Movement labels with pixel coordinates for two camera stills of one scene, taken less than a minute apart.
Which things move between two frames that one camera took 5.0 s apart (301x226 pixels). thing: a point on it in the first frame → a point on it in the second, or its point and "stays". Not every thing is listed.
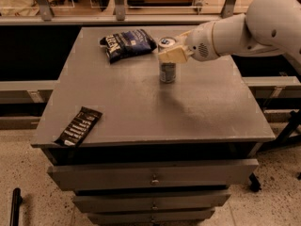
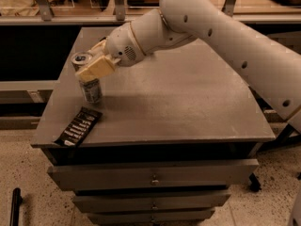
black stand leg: x=283 y=138 stays
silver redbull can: x=166 y=70 → x=91 y=89
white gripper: x=199 y=41 → x=121 y=47
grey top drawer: x=194 y=173 stays
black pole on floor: x=17 y=200 stays
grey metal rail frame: x=46 y=17 stays
